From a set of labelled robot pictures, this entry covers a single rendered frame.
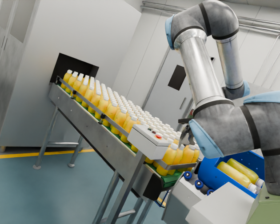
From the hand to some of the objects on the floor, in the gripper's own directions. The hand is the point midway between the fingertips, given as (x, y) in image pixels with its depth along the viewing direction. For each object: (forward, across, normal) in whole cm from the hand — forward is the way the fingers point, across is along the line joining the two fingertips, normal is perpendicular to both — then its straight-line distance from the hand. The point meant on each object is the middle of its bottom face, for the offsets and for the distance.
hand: (181, 145), depth 117 cm
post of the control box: (+108, -19, +9) cm, 110 cm away
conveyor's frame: (+108, +10, +74) cm, 132 cm away
